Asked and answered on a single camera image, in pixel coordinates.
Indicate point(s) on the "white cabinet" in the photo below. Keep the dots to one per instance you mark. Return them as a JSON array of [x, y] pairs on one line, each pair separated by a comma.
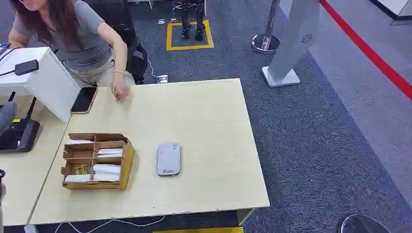
[[397, 8]]

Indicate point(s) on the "person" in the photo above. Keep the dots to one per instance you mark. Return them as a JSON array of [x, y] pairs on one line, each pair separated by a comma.
[[80, 38]]

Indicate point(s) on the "wooden card box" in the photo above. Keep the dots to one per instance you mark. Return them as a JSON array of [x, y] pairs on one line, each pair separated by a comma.
[[125, 167]]

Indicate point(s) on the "black office chair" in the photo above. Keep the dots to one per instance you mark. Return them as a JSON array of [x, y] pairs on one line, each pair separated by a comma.
[[136, 61]]

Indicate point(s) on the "black router with antennas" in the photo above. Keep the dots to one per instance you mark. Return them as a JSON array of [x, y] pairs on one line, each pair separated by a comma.
[[20, 135]]

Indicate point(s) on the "black smartphone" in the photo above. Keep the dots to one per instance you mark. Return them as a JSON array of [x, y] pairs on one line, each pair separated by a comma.
[[84, 99]]

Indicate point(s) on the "white card stack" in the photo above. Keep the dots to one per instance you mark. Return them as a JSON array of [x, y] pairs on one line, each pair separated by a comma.
[[78, 178], [106, 177], [110, 152], [107, 168], [78, 141]]

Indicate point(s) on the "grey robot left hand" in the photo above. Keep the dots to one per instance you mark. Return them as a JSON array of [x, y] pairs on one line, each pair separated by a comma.
[[6, 115]]

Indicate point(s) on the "yellow floor tape strip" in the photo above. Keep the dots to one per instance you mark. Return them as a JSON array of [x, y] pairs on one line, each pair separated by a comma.
[[199, 230]]

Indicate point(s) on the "white box housing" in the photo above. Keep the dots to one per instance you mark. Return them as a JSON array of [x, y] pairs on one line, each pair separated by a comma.
[[48, 83]]

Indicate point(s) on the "chrome round base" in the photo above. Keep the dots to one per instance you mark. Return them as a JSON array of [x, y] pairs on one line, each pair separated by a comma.
[[363, 225]]

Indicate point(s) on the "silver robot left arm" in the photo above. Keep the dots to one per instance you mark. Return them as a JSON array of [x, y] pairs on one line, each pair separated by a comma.
[[2, 196]]

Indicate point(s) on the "pale desk leg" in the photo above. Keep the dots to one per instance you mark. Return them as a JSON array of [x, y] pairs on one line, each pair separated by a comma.
[[244, 216]]

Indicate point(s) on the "grey card reader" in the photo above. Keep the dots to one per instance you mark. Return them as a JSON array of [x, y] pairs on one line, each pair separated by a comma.
[[168, 159]]

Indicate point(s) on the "black power adapter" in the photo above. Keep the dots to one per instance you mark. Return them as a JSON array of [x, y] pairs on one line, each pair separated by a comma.
[[27, 67]]

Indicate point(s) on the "small stack of cards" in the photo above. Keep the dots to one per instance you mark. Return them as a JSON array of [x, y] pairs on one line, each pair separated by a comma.
[[115, 94]]

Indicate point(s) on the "black robot legs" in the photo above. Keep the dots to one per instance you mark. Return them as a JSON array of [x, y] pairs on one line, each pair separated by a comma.
[[199, 19]]

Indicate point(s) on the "chrome stanchion post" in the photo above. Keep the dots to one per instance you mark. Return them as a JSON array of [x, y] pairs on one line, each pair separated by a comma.
[[265, 43]]

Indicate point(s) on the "grey kiosk stand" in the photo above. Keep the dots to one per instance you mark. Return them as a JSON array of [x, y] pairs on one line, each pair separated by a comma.
[[293, 38]]

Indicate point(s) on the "small silver floor plate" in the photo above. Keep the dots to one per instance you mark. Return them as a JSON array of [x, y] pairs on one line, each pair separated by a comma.
[[161, 21], [173, 20]]

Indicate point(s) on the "yellow floor tape square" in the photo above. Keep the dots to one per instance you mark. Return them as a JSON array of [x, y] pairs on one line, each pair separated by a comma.
[[190, 47]]

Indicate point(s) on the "person's left hand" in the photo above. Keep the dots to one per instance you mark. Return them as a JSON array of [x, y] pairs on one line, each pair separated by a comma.
[[121, 89]]

